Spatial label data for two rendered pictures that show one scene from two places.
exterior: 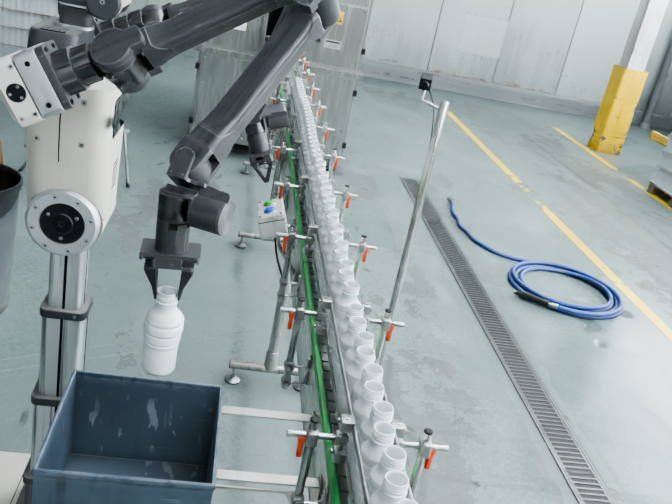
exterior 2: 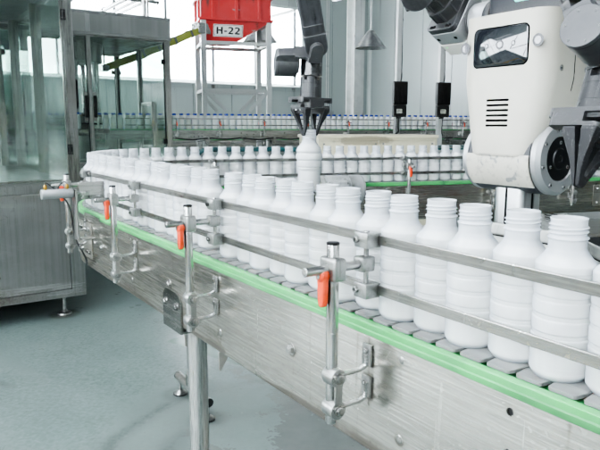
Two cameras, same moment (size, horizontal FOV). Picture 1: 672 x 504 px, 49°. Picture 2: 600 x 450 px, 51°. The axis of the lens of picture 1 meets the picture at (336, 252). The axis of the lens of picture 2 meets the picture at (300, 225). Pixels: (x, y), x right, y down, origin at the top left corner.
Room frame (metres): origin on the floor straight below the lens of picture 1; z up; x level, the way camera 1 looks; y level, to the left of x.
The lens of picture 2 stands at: (2.68, -0.42, 1.26)
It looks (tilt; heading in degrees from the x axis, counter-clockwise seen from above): 9 degrees down; 156
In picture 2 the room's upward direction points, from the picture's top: straight up
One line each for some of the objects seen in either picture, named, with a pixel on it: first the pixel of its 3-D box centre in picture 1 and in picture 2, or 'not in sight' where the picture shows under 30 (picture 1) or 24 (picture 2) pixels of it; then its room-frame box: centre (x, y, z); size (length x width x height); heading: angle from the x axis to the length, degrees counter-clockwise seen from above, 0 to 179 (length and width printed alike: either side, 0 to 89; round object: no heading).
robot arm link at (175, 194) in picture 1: (178, 206); (309, 66); (1.16, 0.28, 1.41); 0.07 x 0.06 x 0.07; 75
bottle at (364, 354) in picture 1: (357, 386); (178, 199); (1.24, -0.10, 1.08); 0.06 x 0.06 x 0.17
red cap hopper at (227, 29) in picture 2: not in sight; (233, 114); (-5.06, 2.07, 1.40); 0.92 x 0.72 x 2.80; 82
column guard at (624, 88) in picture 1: (616, 110); not in sight; (9.91, -3.22, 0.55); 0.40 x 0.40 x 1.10; 10
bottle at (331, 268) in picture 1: (335, 280); (287, 226); (1.70, -0.01, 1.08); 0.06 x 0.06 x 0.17
